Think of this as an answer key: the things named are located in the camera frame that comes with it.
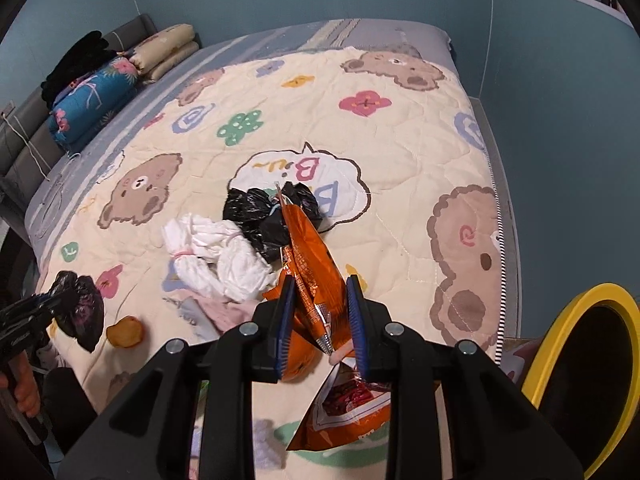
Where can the person's left hand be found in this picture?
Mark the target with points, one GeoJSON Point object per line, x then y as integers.
{"type": "Point", "coordinates": [26, 391]}

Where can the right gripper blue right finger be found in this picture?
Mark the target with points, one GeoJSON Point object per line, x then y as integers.
{"type": "Point", "coordinates": [358, 323]}

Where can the small black plastic bag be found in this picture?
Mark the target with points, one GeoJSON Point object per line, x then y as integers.
{"type": "Point", "coordinates": [81, 315]}

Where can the pink and grey mask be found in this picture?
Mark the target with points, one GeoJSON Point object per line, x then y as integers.
{"type": "Point", "coordinates": [209, 318]}

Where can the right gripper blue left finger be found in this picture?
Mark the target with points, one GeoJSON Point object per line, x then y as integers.
{"type": "Point", "coordinates": [286, 306]}

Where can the cream folded blanket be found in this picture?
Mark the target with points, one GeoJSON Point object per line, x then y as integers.
{"type": "Point", "coordinates": [163, 51]}

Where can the black cloth on headboard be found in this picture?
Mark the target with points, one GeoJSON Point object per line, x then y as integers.
{"type": "Point", "coordinates": [88, 54]}

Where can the cream cartoon bear quilt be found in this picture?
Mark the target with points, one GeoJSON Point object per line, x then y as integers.
{"type": "Point", "coordinates": [387, 143]}

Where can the blue floral pillow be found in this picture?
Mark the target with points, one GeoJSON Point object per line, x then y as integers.
{"type": "Point", "coordinates": [83, 109]}

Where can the striped grey bed sheet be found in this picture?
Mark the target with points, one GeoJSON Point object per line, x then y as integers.
{"type": "Point", "coordinates": [51, 204]}

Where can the orange peel piece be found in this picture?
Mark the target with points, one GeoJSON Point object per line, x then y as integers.
{"type": "Point", "coordinates": [127, 333]}

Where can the orange snack bag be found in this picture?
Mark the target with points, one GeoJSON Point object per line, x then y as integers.
{"type": "Point", "coordinates": [346, 409]}

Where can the grey bed headboard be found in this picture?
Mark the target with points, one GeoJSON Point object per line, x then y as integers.
{"type": "Point", "coordinates": [28, 151]}

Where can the yellow rimmed trash bin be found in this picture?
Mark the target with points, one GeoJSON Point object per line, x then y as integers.
{"type": "Point", "coordinates": [584, 379]}

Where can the white plastic bag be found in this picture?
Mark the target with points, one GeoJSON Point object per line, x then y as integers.
{"type": "Point", "coordinates": [214, 259]}

